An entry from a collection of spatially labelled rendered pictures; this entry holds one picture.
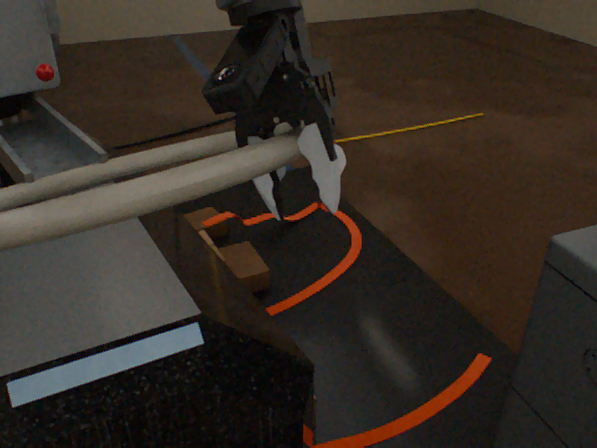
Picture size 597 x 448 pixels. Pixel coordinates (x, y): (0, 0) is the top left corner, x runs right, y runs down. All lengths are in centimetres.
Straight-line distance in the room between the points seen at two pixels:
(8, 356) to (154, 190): 64
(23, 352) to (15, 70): 52
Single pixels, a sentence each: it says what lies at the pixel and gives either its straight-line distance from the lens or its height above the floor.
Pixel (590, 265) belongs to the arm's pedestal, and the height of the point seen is 85.
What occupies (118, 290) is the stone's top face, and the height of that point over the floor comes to 82.
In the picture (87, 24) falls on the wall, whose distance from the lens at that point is 639.
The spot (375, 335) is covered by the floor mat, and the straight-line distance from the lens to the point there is 220.
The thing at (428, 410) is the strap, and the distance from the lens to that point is 198.
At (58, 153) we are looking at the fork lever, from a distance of 107.
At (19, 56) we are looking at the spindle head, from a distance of 123.
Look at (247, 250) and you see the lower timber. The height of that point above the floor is 11.
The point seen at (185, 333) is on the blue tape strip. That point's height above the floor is 80.
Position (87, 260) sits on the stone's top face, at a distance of 123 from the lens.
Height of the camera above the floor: 149
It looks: 31 degrees down
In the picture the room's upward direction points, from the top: straight up
